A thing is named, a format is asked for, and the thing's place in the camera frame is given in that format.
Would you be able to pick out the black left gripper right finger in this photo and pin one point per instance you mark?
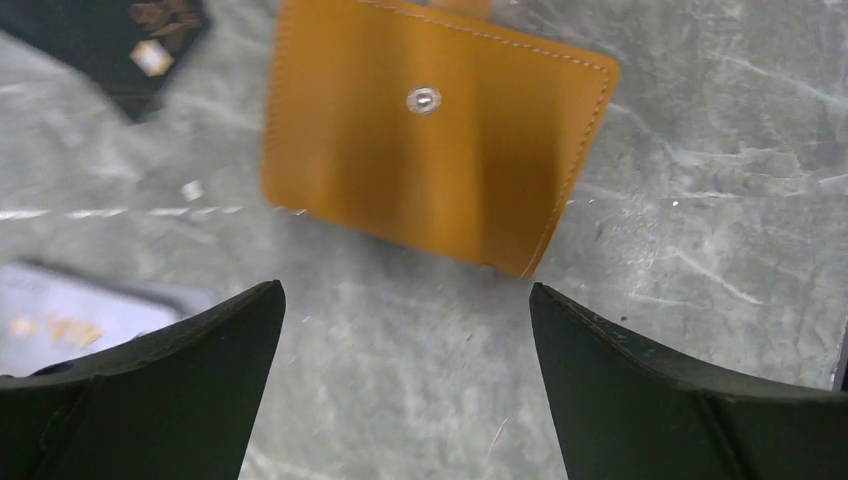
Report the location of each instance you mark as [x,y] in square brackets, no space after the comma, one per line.
[625,406]

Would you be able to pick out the silver VIP card bottom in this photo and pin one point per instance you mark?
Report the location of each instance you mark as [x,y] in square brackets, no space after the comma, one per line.
[50,316]

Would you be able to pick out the orange leather card holder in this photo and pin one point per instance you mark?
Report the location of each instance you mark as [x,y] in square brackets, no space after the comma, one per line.
[430,126]

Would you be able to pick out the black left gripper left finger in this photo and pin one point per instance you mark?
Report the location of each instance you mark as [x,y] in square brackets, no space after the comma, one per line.
[177,403]

